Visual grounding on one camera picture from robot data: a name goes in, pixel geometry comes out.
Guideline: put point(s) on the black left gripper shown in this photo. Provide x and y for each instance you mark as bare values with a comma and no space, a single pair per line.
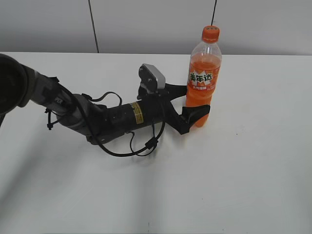
181,122

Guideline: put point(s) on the orange soda plastic bottle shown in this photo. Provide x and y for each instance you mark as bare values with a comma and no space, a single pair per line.
204,67

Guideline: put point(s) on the orange bottle cap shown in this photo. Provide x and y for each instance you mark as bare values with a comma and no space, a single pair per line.
210,34

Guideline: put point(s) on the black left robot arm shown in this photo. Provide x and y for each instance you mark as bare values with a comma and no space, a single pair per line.
20,84

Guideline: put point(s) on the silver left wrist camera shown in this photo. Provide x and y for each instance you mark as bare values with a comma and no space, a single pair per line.
152,79

